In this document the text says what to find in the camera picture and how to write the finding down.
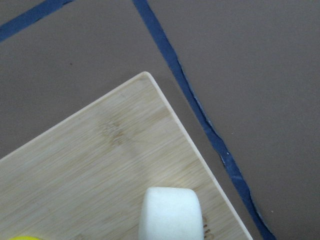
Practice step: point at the lemon slice top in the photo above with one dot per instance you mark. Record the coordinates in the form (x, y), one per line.
(24, 237)

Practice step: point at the bamboo cutting board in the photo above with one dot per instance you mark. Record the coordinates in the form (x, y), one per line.
(86, 177)

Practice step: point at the white steamed bun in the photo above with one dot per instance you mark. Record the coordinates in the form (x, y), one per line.
(170, 213)

